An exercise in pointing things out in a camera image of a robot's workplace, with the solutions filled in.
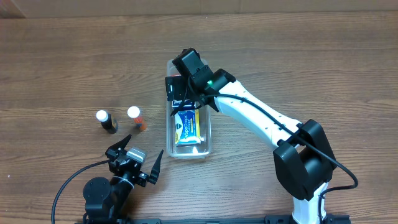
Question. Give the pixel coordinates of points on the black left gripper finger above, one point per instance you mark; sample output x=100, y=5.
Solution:
x=121, y=144
x=155, y=171

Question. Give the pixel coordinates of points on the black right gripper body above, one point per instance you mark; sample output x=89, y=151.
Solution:
x=173, y=90

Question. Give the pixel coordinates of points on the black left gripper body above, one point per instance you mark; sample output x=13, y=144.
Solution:
x=131, y=168

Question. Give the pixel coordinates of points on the white blue plaster box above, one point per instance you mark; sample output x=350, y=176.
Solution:
x=183, y=105

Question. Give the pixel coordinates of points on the blue yellow VapoDrops box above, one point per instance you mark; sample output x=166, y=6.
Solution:
x=187, y=128

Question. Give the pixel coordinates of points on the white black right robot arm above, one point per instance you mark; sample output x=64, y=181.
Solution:
x=304, y=161

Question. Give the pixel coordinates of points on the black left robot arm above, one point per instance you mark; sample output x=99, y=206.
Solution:
x=106, y=198

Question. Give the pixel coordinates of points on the clear plastic container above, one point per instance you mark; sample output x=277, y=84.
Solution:
x=192, y=151

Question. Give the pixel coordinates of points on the dark bottle white cap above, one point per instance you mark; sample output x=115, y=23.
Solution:
x=107, y=121

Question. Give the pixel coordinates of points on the orange tube white cap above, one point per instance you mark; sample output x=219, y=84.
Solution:
x=135, y=113

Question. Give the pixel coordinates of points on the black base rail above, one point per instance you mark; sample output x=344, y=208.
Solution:
x=214, y=221

